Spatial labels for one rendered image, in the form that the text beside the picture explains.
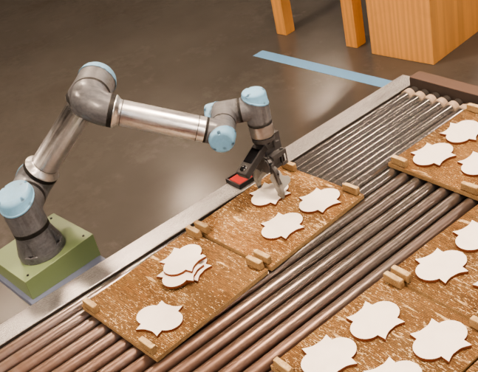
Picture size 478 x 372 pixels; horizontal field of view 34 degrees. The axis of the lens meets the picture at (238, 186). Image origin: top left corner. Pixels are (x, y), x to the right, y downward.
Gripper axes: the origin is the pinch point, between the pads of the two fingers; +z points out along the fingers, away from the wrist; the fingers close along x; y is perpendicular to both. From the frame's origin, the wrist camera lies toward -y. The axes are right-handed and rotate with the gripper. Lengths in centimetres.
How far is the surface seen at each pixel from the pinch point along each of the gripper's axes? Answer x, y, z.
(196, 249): -4.1, -34.1, -1.1
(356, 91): 149, 202, 86
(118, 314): -4, -63, 2
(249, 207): 1.0, -8.3, 1.0
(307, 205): -15.4, 1.4, 0.3
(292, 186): -2.9, 7.6, 0.7
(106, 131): 269, 85, 85
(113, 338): -8, -69, 5
